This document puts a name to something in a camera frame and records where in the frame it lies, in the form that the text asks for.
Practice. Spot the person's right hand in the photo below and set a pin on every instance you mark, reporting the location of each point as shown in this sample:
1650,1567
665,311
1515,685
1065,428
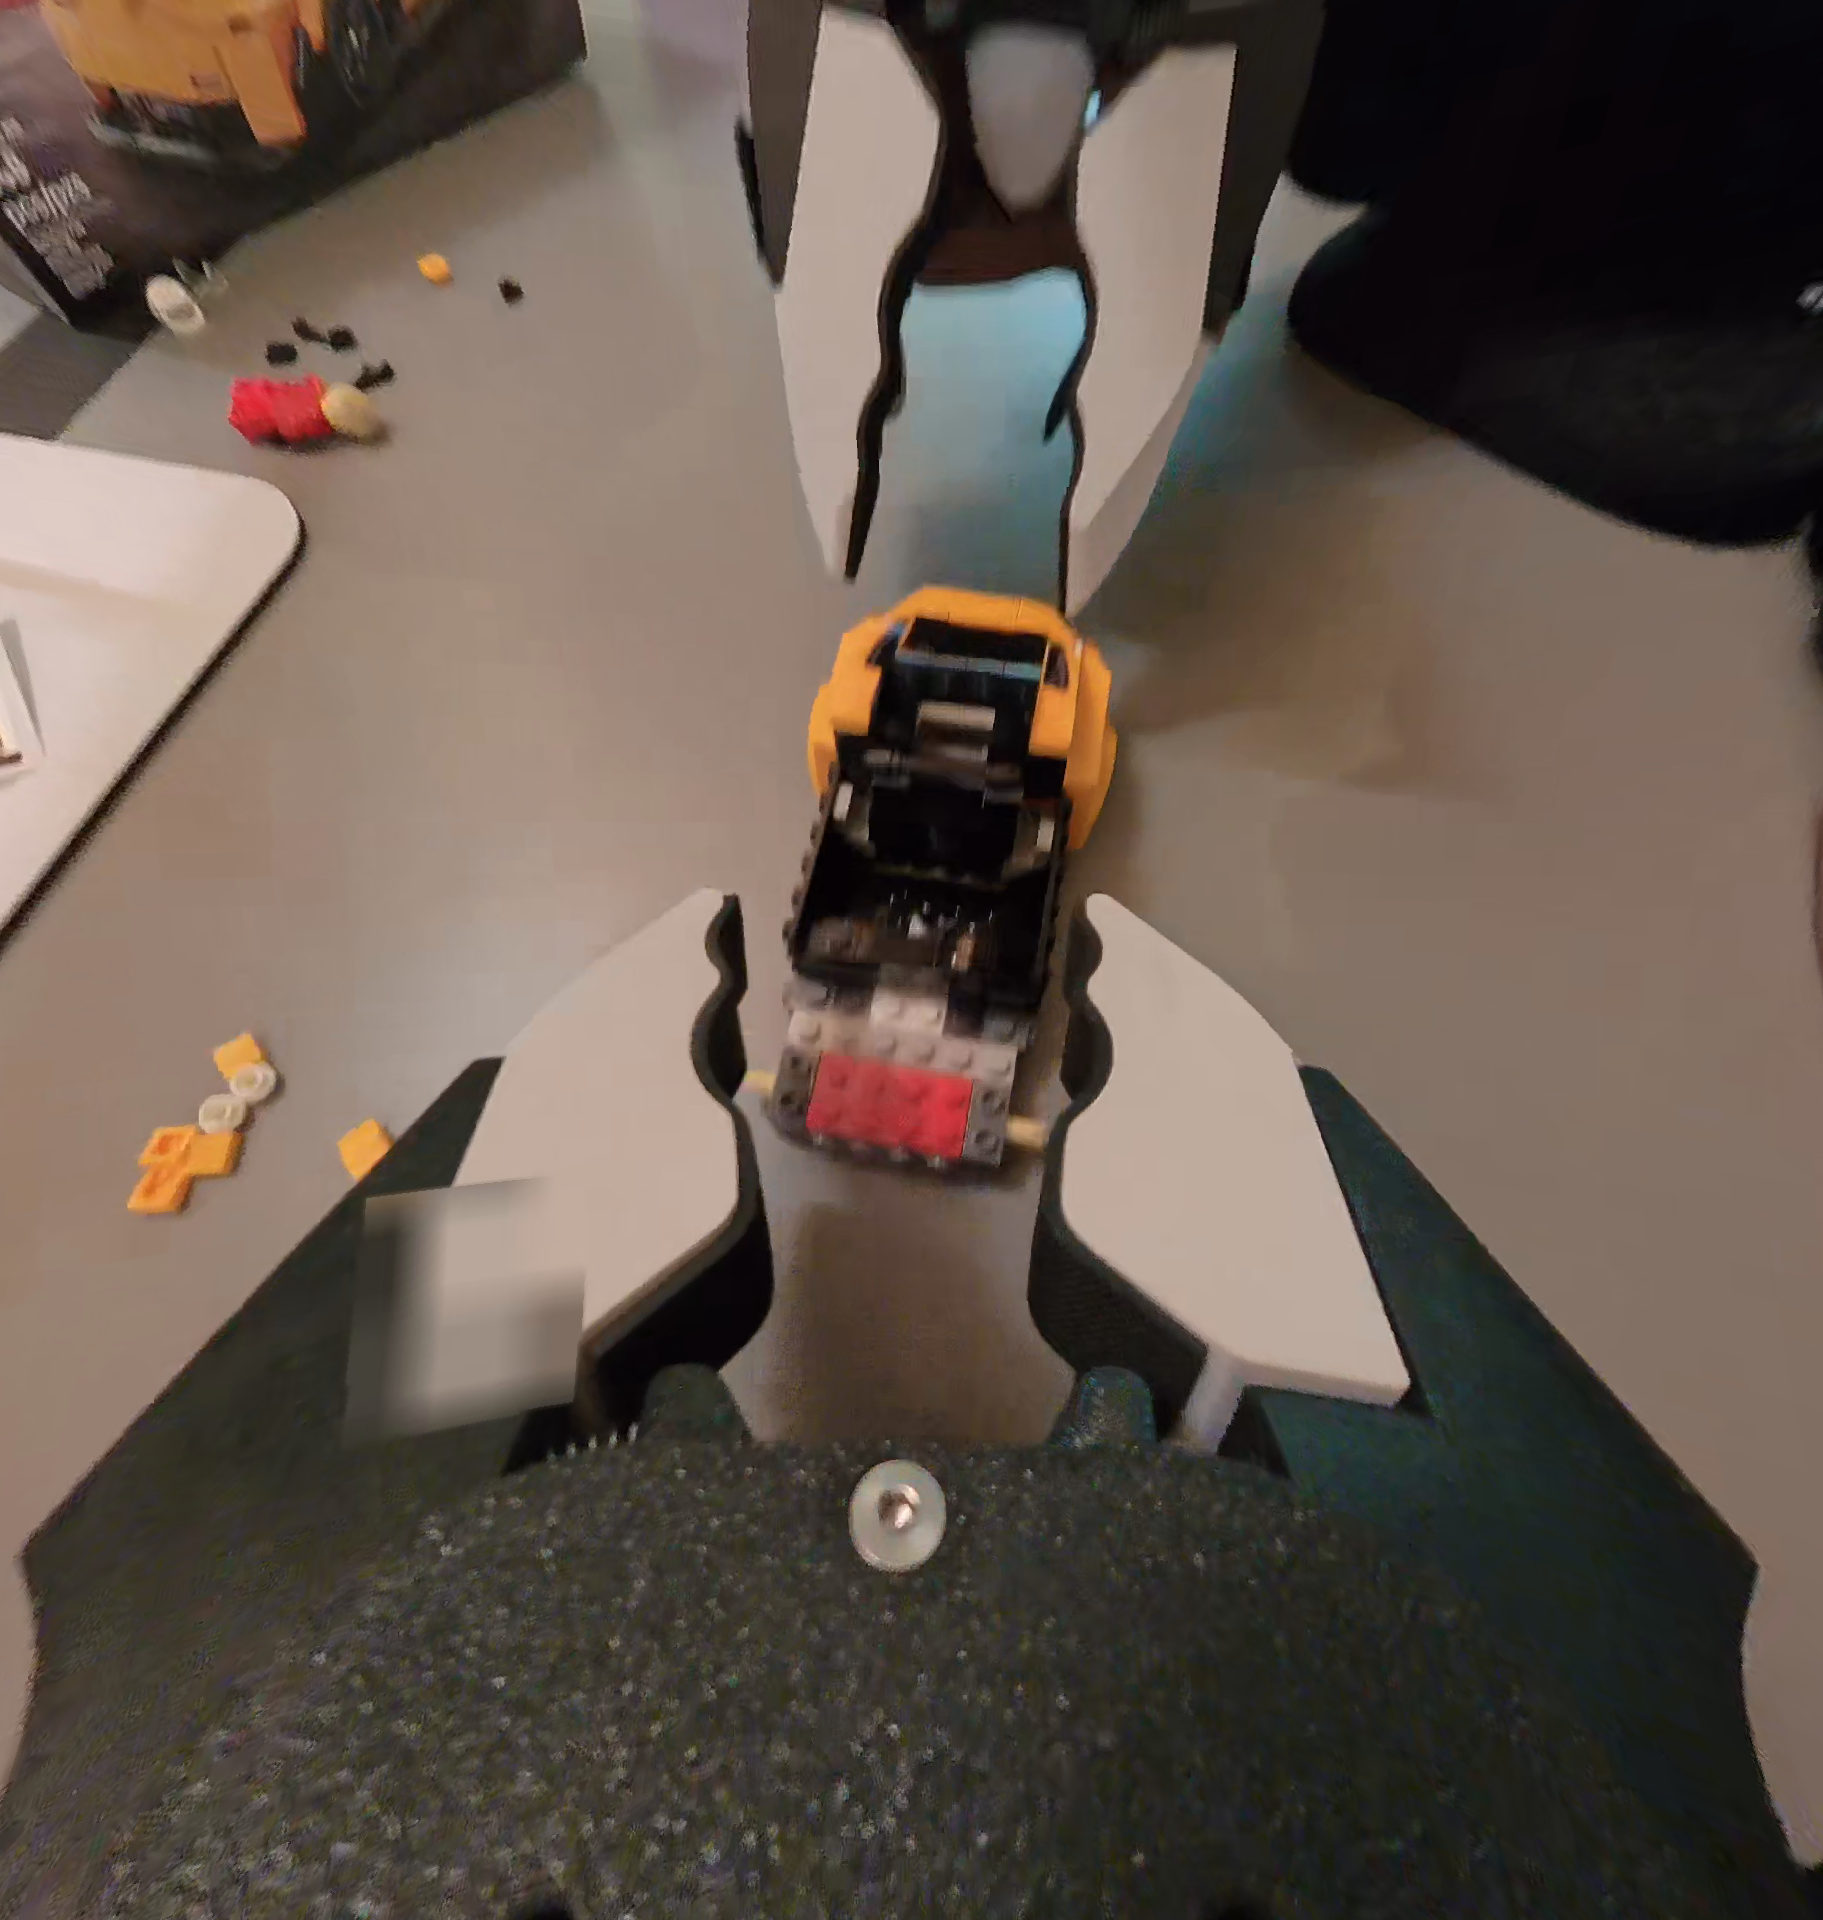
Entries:
1001,248

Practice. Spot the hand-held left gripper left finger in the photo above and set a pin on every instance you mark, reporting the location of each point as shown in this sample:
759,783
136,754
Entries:
611,1111

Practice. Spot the small white round lego piece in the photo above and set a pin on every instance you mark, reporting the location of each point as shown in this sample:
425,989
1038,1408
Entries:
179,304

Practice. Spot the black lego car box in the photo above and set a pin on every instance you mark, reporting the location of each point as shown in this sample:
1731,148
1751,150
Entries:
400,91

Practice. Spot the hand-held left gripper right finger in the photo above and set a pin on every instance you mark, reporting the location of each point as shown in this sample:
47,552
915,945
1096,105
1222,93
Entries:
1210,1185

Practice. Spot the scattered small black lego pieces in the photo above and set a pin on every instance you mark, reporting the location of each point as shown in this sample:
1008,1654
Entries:
320,333

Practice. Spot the white and wooden book stand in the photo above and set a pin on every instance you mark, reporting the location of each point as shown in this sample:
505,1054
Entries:
100,601

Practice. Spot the orange and black lego car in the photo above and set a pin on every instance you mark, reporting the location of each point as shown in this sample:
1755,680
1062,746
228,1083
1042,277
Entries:
851,675

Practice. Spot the small orange lego pieces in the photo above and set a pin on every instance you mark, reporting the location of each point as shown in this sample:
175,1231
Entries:
190,1163

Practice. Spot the red lego minifigure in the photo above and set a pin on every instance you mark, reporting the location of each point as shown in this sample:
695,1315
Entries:
275,407

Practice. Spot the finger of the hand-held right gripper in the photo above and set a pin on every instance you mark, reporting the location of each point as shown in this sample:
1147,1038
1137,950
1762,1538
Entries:
836,225
1151,270

